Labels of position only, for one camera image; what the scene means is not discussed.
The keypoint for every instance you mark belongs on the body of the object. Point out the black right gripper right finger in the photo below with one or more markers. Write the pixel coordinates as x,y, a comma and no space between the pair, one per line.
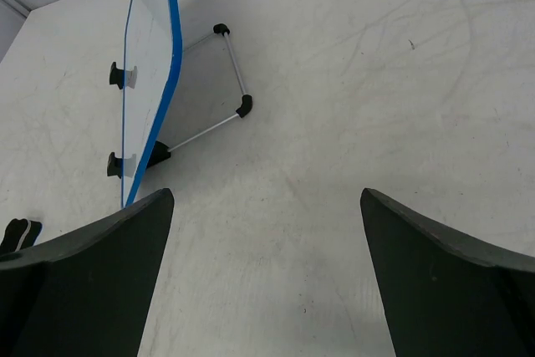
444,292

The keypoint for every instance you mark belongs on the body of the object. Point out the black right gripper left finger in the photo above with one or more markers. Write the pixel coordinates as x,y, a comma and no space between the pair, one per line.
87,292

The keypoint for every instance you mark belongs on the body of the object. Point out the black whiteboard eraser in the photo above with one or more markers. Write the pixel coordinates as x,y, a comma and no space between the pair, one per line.
20,234

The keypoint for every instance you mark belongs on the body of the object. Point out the blue-framed whiteboard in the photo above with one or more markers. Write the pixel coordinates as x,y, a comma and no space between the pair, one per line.
152,64

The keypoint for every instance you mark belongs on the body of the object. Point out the left aluminium frame post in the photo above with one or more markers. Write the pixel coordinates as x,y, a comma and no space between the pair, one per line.
21,7

